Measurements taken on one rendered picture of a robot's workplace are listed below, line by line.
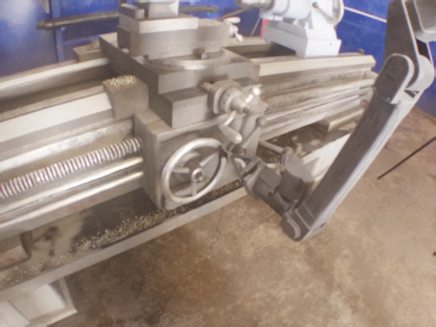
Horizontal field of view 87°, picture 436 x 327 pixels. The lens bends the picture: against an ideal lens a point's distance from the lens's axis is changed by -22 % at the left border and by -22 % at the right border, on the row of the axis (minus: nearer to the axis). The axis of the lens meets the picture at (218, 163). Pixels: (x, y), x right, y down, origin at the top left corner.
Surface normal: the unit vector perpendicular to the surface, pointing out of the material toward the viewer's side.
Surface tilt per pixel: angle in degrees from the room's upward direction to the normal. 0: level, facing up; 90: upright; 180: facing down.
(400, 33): 85
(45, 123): 36
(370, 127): 85
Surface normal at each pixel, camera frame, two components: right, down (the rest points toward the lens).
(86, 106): 0.43, -0.32
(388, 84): -0.85, 0.17
